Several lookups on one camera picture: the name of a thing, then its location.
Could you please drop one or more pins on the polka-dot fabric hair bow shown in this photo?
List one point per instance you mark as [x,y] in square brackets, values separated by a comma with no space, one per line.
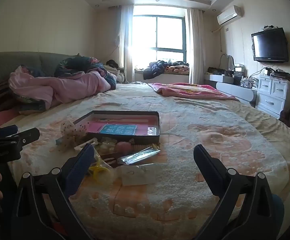
[71,133]

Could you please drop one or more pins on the silver foil clear packet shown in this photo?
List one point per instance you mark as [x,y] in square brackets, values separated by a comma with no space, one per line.
[140,155]

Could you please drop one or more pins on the sheer white curtain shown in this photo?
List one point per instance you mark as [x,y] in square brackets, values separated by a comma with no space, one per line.
[195,47]
[125,42]

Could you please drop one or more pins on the clear earring packet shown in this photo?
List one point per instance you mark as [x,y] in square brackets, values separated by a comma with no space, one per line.
[138,175]

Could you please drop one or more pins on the white dressing table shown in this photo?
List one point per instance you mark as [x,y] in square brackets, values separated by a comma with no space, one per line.
[235,90]

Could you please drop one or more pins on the black set-top box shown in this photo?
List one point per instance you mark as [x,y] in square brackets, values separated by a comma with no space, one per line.
[282,75]

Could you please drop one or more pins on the dark floral quilt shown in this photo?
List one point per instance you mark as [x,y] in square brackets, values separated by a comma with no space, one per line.
[77,63]

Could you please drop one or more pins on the grey bed headboard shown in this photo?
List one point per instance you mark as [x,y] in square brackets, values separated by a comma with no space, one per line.
[12,60]

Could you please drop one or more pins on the white air conditioner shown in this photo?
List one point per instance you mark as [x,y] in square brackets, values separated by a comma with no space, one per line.
[230,15]

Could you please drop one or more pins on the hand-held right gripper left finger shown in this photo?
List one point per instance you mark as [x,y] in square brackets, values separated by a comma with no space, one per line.
[83,161]

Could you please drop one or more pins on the white drawer cabinet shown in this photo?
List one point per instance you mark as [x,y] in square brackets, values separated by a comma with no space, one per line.
[272,92]

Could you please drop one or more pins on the blue printed card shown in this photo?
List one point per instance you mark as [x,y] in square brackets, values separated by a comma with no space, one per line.
[118,129]

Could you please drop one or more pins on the window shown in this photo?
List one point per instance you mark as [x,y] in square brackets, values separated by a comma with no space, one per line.
[170,32]

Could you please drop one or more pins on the pink printed blanket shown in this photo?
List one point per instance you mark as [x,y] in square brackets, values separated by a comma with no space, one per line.
[190,91]

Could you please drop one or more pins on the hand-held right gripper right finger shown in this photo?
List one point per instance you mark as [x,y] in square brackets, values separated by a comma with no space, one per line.
[205,165]

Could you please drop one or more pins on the black wall television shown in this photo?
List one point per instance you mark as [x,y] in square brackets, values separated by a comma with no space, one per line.
[270,45]

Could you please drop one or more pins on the pile of clothes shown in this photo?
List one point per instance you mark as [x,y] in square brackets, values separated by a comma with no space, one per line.
[157,67]

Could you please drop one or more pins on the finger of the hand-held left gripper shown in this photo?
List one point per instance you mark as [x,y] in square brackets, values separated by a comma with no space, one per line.
[9,147]
[7,130]

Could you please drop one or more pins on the small table mirror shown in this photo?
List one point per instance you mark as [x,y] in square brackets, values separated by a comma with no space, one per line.
[228,61]

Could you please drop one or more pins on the pink quilt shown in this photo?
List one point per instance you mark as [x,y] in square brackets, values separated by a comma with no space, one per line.
[72,87]

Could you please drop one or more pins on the dark shallow cardboard box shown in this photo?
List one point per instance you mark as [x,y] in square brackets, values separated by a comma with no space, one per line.
[147,138]

